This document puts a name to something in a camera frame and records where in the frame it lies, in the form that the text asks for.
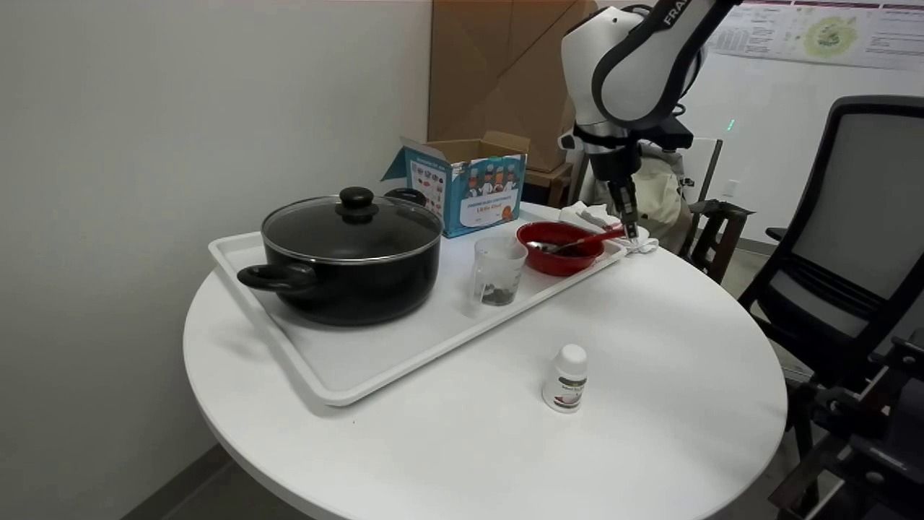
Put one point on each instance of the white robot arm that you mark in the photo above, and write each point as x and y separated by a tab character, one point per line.
624	76

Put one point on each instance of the white striped cloth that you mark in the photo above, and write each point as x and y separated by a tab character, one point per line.
597	218

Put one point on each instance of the small white pill bottle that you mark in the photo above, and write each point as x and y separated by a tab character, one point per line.
567	379

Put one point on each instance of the blue cardboard box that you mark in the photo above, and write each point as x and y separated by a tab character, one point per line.
467	184

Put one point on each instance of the beige jacket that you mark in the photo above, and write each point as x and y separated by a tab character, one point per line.
663	200

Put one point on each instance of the white plastic tray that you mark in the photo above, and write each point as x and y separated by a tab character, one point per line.
343	365

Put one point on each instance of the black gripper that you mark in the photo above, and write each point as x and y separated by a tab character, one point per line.
616	173

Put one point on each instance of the black camera mount frame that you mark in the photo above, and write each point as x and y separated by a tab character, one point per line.
870	463

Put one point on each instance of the black cooking pot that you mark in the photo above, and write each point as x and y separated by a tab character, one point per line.
354	258

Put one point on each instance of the red bowl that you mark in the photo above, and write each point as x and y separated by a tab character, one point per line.
559	265

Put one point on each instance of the large brown cardboard sheets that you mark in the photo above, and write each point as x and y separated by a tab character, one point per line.
494	66

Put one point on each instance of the clear measuring jug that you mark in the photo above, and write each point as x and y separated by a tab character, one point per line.
494	274

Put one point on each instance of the black office chair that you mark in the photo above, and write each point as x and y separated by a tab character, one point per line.
851	265

